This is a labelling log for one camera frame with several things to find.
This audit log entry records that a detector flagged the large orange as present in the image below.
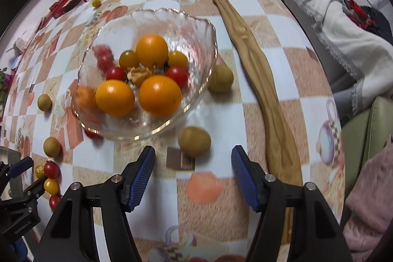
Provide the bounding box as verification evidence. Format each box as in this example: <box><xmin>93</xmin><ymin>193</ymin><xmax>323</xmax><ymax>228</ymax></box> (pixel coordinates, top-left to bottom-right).
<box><xmin>135</xmin><ymin>35</ymin><xmax>169</xmax><ymax>69</ymax></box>
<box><xmin>138</xmin><ymin>75</ymin><xmax>182</xmax><ymax>118</ymax></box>
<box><xmin>95</xmin><ymin>80</ymin><xmax>136</xmax><ymax>118</ymax></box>

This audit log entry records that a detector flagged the pink fluffy cloth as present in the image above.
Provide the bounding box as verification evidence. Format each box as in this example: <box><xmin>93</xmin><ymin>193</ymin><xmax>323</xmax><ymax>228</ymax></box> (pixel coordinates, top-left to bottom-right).
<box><xmin>342</xmin><ymin>133</ymin><xmax>393</xmax><ymax>262</ymax></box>

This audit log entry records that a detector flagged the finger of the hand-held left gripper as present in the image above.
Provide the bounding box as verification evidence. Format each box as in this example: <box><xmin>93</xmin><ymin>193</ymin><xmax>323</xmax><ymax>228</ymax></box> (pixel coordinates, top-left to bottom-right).
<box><xmin>0</xmin><ymin>157</ymin><xmax>34</xmax><ymax>189</ymax></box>
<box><xmin>0</xmin><ymin>178</ymin><xmax>46</xmax><ymax>208</ymax></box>

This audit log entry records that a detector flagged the green cushion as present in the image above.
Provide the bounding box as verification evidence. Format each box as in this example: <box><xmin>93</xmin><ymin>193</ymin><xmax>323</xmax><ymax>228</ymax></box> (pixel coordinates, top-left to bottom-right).
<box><xmin>339</xmin><ymin>96</ymin><xmax>393</xmax><ymax>207</ymax></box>

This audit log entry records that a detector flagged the brown longan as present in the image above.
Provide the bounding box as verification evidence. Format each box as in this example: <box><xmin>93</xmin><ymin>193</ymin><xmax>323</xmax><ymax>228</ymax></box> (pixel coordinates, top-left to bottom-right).
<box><xmin>178</xmin><ymin>126</ymin><xmax>212</xmax><ymax>157</ymax></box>
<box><xmin>43</xmin><ymin>137</ymin><xmax>61</xmax><ymax>157</ymax></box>
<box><xmin>209</xmin><ymin>64</ymin><xmax>234</xmax><ymax>93</ymax></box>
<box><xmin>37</xmin><ymin>94</ymin><xmax>51</xmax><ymax>111</ymax></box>

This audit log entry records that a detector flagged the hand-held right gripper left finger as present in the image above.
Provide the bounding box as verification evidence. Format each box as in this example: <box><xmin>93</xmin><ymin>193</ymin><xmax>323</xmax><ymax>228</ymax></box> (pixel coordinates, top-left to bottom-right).
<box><xmin>37</xmin><ymin>145</ymin><xmax>156</xmax><ymax>262</ymax></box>

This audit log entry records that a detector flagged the white fringed blanket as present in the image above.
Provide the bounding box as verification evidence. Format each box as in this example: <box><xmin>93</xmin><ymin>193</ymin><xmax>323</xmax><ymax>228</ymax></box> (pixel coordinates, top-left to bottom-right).
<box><xmin>242</xmin><ymin>0</ymin><xmax>393</xmax><ymax>121</ymax></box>

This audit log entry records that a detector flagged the green potted plant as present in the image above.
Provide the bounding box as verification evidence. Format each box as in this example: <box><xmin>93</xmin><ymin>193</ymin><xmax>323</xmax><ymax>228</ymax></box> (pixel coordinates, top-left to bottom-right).
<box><xmin>0</xmin><ymin>67</ymin><xmax>13</xmax><ymax>103</ymax></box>

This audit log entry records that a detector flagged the wooden back scratcher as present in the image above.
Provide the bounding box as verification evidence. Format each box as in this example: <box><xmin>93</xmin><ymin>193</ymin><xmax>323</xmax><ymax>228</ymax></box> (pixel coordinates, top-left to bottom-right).
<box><xmin>193</xmin><ymin>0</ymin><xmax>304</xmax><ymax>246</ymax></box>

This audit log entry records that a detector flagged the red and black cloth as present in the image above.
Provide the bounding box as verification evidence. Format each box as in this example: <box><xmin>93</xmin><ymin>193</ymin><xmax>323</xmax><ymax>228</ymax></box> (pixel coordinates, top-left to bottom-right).
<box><xmin>343</xmin><ymin>0</ymin><xmax>393</xmax><ymax>44</ymax></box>

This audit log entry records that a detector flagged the small white box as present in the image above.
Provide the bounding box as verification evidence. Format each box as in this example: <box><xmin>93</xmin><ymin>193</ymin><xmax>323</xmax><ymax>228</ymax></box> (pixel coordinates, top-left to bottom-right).
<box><xmin>12</xmin><ymin>38</ymin><xmax>29</xmax><ymax>54</ymax></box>

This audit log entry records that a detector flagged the clear glass bowl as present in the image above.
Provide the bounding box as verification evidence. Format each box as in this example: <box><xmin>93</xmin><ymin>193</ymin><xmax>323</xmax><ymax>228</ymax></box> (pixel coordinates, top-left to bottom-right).
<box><xmin>72</xmin><ymin>8</ymin><xmax>218</xmax><ymax>141</ymax></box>

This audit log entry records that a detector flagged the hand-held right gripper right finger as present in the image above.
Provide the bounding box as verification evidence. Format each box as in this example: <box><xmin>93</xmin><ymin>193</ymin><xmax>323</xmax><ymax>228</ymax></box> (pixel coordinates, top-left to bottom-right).
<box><xmin>231</xmin><ymin>145</ymin><xmax>353</xmax><ymax>262</ymax></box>

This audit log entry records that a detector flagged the checkered printed tablecloth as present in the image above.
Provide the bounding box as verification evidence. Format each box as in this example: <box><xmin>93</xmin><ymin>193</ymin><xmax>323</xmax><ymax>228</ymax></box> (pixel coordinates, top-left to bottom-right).
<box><xmin>0</xmin><ymin>0</ymin><xmax>346</xmax><ymax>262</ymax></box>

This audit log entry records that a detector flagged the brown walnut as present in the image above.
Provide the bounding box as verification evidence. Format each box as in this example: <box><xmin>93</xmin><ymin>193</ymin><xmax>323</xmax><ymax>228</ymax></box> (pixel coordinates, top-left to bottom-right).
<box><xmin>127</xmin><ymin>65</ymin><xmax>154</xmax><ymax>88</ymax></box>

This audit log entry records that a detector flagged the red cherry tomato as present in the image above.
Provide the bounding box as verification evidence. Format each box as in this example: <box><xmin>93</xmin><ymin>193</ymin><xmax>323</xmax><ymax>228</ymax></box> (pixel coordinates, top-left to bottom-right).
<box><xmin>84</xmin><ymin>128</ymin><xmax>104</xmax><ymax>140</ymax></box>
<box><xmin>49</xmin><ymin>195</ymin><xmax>62</xmax><ymax>211</ymax></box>
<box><xmin>43</xmin><ymin>161</ymin><xmax>60</xmax><ymax>179</ymax></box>
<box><xmin>106</xmin><ymin>66</ymin><xmax>126</xmax><ymax>81</ymax></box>
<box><xmin>166</xmin><ymin>66</ymin><xmax>189</xmax><ymax>88</ymax></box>

